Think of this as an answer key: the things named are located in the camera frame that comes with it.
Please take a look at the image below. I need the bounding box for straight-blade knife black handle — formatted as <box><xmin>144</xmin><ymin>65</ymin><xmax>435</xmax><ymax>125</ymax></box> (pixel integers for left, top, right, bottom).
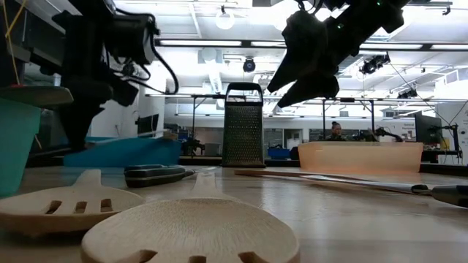
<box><xmin>124</xmin><ymin>164</ymin><xmax>219</xmax><ymax>189</ymax></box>

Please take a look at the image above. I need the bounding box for pointed knife black handle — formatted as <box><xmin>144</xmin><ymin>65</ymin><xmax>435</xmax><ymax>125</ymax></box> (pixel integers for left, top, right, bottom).
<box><xmin>301</xmin><ymin>174</ymin><xmax>468</xmax><ymax>209</ymax></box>

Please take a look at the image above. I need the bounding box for slotted wooden turner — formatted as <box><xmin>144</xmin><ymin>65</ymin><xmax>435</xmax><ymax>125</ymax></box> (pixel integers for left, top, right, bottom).
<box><xmin>0</xmin><ymin>169</ymin><xmax>147</xmax><ymax>235</ymax></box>

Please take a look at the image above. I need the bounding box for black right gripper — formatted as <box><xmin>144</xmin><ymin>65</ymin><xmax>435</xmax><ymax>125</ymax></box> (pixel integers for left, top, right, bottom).
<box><xmin>266</xmin><ymin>9</ymin><xmax>341</xmax><ymax>109</ymax></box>

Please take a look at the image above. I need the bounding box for black ceiling camera cluster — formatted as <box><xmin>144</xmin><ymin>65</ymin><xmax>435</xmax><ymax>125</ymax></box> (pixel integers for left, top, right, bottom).
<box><xmin>359</xmin><ymin>52</ymin><xmax>391</xmax><ymax>76</ymax></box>

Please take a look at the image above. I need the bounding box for green plastic bin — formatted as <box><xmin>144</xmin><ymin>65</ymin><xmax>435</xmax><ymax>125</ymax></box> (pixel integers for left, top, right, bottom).
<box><xmin>0</xmin><ymin>105</ymin><xmax>42</xmax><ymax>198</ymax></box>

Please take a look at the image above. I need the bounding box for black background machine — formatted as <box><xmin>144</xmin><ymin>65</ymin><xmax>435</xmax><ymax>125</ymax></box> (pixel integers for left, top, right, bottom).
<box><xmin>181</xmin><ymin>137</ymin><xmax>205</xmax><ymax>157</ymax></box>

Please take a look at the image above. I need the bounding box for black ceiling spotlight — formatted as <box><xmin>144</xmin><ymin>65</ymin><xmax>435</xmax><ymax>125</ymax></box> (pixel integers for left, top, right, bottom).
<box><xmin>242</xmin><ymin>57</ymin><xmax>257</xmax><ymax>74</ymax></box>

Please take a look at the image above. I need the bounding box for blue plastic bin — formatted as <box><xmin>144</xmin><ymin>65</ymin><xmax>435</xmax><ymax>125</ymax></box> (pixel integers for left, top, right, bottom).
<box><xmin>64</xmin><ymin>137</ymin><xmax>183</xmax><ymax>168</ymax></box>

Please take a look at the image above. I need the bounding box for angled wooden turner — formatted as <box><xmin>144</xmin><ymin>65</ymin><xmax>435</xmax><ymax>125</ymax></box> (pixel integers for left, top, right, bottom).
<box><xmin>233</xmin><ymin>169</ymin><xmax>370</xmax><ymax>183</ymax></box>

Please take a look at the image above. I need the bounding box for orange plastic bin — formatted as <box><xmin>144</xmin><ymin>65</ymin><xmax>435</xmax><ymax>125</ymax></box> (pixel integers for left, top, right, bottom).
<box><xmin>298</xmin><ymin>141</ymin><xmax>424</xmax><ymax>175</ymax></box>

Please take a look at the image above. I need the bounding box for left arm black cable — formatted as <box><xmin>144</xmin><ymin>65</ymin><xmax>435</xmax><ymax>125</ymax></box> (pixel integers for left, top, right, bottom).
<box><xmin>116</xmin><ymin>7</ymin><xmax>180</xmax><ymax>96</ymax></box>

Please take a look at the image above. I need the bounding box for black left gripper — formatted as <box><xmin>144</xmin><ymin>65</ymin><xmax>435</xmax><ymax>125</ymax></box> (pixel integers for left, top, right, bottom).
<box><xmin>60</xmin><ymin>72</ymin><xmax>140</xmax><ymax>153</ymax></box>

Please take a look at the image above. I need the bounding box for blue crate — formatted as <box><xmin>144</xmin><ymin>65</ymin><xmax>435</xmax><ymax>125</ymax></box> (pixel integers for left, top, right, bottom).
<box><xmin>267</xmin><ymin>145</ymin><xmax>292</xmax><ymax>160</ymax></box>

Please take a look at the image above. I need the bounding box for steel box grater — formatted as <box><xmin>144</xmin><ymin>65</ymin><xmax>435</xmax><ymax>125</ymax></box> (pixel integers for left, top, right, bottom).
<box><xmin>222</xmin><ymin>82</ymin><xmax>267</xmax><ymax>169</ymax></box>

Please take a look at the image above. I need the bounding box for person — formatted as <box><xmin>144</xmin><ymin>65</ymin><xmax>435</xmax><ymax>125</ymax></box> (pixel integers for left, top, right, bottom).
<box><xmin>324</xmin><ymin>121</ymin><xmax>347</xmax><ymax>142</ymax></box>

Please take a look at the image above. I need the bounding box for slotted wooden spoon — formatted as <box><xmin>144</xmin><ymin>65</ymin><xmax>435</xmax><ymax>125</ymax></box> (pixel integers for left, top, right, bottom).
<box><xmin>80</xmin><ymin>171</ymin><xmax>301</xmax><ymax>263</ymax></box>

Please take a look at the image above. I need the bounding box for black monitor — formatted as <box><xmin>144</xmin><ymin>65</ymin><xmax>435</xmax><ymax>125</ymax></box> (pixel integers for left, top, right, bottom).
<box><xmin>136</xmin><ymin>113</ymin><xmax>160</xmax><ymax>139</ymax></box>
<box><xmin>415</xmin><ymin>113</ymin><xmax>443</xmax><ymax>145</ymax></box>

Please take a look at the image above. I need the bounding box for black background rack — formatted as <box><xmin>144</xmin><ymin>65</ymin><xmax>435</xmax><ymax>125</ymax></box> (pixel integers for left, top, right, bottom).
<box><xmin>146</xmin><ymin>94</ymin><xmax>468</xmax><ymax>143</ymax></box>

